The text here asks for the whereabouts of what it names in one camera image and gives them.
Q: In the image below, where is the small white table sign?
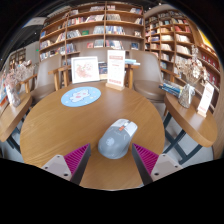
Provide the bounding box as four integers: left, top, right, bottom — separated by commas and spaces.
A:
196, 81, 215, 118

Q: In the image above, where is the dark blue book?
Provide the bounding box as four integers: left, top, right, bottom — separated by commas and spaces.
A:
98, 61, 109, 76

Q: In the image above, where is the round wooden side table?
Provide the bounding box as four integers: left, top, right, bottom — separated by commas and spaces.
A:
162, 91, 218, 166
0, 91, 33, 158

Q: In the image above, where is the glass vase with dried flowers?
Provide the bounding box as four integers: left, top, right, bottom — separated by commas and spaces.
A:
3, 60, 36, 108
174, 44, 209, 109

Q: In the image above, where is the light blue book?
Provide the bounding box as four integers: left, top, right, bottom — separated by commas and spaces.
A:
124, 58, 141, 66

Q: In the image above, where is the curved wooden bookshelf unit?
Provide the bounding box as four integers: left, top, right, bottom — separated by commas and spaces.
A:
144, 9, 222, 103

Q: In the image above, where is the white sign on wooden base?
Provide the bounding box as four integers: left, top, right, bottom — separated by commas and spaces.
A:
105, 49, 127, 92

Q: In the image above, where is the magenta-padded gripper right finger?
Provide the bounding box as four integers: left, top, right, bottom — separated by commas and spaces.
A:
131, 143, 184, 186

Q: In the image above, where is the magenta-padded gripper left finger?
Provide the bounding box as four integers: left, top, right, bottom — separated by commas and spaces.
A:
41, 143, 92, 186

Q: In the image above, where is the round light blue mouse pad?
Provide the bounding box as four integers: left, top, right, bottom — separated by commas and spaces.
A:
60, 86, 102, 108

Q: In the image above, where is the stack of books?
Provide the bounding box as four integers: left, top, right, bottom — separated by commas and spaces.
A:
158, 79, 184, 99

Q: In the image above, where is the grey computer mouse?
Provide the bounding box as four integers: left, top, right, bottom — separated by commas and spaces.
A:
97, 118, 139, 160

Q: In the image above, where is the white framed flower picture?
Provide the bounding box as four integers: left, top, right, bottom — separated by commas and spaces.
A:
70, 55, 101, 85

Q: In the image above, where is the wide wooden bookshelf unit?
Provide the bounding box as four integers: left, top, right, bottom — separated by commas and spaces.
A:
38, 1, 146, 63

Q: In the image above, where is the small distant bookshelf unit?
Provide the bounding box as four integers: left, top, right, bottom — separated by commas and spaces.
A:
8, 48, 27, 71

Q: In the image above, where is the brown wooden-armed chair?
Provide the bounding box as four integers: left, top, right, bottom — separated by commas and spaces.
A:
19, 54, 64, 104
129, 49, 181, 104
58, 47, 140, 91

